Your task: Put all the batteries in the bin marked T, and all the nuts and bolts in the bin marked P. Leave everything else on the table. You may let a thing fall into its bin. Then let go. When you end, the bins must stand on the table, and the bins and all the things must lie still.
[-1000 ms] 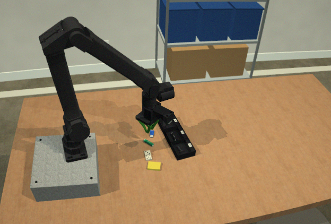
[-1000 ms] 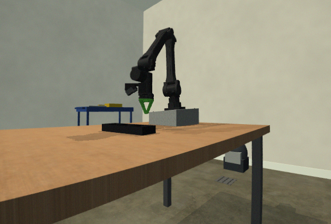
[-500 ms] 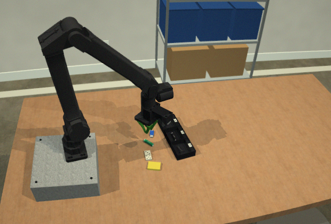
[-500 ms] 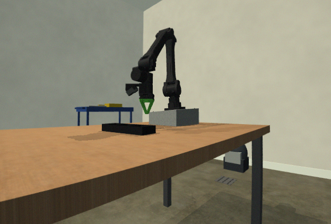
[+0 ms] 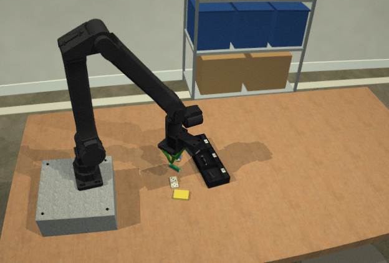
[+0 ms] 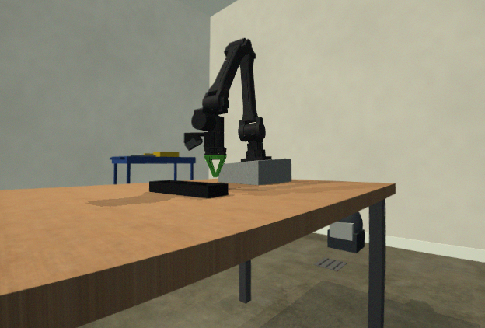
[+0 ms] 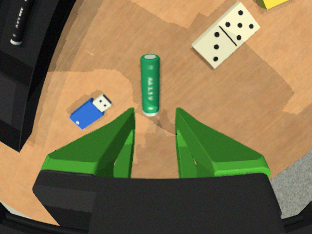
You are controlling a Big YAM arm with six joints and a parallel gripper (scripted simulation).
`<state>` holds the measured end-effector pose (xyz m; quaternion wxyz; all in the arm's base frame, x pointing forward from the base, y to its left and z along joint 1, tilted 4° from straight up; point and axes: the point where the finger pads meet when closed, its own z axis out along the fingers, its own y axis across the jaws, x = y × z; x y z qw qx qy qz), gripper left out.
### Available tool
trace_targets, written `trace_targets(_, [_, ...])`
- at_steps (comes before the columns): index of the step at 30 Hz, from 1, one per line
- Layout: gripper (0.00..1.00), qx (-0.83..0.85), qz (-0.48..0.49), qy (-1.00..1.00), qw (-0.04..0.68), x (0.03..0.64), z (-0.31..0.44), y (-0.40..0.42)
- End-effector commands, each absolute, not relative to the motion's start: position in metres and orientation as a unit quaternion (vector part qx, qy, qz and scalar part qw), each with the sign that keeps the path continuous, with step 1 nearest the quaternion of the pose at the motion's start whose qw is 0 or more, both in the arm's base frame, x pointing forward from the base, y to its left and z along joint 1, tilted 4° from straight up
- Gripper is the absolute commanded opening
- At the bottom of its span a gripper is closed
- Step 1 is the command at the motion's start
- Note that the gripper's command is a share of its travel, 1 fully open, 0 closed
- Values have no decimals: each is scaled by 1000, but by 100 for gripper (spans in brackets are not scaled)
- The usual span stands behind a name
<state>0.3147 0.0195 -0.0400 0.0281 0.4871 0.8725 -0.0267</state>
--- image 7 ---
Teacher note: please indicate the white domino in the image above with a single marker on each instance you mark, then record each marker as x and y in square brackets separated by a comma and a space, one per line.
[225, 35]

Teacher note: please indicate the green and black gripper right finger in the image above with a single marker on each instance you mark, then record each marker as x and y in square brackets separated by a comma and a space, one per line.
[215, 154]

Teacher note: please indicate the green battery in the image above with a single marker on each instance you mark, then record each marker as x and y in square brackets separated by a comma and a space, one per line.
[150, 84]

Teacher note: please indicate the yellow sticky note pad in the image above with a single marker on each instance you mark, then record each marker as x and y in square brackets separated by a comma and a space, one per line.
[266, 4]

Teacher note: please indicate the blue usb stick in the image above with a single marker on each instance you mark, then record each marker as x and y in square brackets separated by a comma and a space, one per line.
[90, 111]

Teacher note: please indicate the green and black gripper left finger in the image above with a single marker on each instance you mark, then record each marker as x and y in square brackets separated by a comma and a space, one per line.
[97, 151]

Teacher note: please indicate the black three-compartment bin rack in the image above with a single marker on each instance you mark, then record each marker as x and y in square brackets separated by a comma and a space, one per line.
[16, 64]

